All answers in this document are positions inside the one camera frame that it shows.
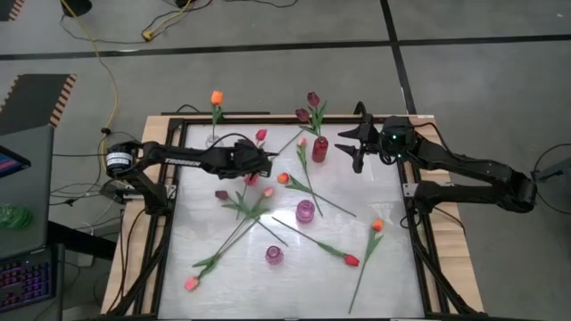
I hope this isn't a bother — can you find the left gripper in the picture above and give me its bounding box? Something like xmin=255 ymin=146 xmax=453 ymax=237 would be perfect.
xmin=220 ymin=139 xmax=279 ymax=180

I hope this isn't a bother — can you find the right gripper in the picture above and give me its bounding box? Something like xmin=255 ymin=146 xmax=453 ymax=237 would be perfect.
xmin=334 ymin=119 xmax=385 ymax=175

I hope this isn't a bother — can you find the red artificial tulip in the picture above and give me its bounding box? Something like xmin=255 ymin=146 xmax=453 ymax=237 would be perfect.
xmin=271 ymin=216 xmax=361 ymax=268
xmin=235 ymin=128 xmax=269 ymax=220
xmin=243 ymin=128 xmax=305 ymax=188

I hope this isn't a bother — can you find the orange artificial tulip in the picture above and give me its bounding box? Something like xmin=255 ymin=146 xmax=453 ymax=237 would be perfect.
xmin=209 ymin=89 xmax=226 ymax=142
xmin=347 ymin=218 xmax=386 ymax=316
xmin=276 ymin=171 xmax=358 ymax=218

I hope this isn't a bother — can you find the pink artificial tulip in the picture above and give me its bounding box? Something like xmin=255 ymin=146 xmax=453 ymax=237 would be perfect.
xmin=295 ymin=136 xmax=324 ymax=218
xmin=213 ymin=185 xmax=277 ymax=259
xmin=184 ymin=217 xmax=264 ymax=293

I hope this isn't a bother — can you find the pink round bulb glass vase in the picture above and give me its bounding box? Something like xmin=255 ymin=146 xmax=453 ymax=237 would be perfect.
xmin=264 ymin=244 xmax=285 ymax=267

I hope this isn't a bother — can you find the red ribbed glass vase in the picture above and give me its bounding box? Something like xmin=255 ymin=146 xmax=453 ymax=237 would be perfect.
xmin=310 ymin=136 xmax=330 ymax=164

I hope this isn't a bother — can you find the pink ribbed cylinder glass vase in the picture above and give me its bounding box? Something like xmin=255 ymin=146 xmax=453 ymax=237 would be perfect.
xmin=294 ymin=199 xmax=317 ymax=225

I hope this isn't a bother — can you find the black flat bar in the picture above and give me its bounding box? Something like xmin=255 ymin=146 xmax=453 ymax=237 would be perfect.
xmin=160 ymin=111 xmax=272 ymax=117

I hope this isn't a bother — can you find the black cart leg bar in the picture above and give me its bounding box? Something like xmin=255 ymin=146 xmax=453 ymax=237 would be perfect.
xmin=46 ymin=220 xmax=118 ymax=262

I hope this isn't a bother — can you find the black stand foot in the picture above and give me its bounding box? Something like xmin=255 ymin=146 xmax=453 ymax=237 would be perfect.
xmin=60 ymin=0 xmax=94 ymax=18

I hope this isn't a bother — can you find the large black striped-edge floor mat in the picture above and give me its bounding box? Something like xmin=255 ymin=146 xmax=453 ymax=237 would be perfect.
xmin=0 ymin=73 xmax=79 ymax=137

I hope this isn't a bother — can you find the black computer monitor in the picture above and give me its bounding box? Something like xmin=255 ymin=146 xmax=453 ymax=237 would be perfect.
xmin=0 ymin=144 xmax=31 ymax=179

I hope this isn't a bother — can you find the green translucent object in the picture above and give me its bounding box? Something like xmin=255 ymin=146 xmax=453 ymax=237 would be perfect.
xmin=0 ymin=202 xmax=34 ymax=232

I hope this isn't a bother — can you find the purple backlit keyboard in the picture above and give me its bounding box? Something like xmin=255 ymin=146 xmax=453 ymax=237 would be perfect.
xmin=0 ymin=249 xmax=59 ymax=313

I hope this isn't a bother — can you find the small black striped-edge floor mat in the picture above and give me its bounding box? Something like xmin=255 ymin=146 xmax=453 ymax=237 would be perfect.
xmin=0 ymin=0 xmax=27 ymax=22

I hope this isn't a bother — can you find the black aluminium table frame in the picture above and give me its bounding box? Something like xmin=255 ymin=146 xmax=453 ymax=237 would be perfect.
xmin=101 ymin=114 xmax=485 ymax=321

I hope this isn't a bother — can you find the long yellow floor cable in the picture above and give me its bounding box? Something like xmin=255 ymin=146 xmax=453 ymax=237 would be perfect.
xmin=60 ymin=0 xmax=120 ymax=137

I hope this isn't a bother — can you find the yellow cable with plug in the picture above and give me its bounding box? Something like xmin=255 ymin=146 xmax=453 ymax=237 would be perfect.
xmin=141 ymin=0 xmax=197 ymax=42

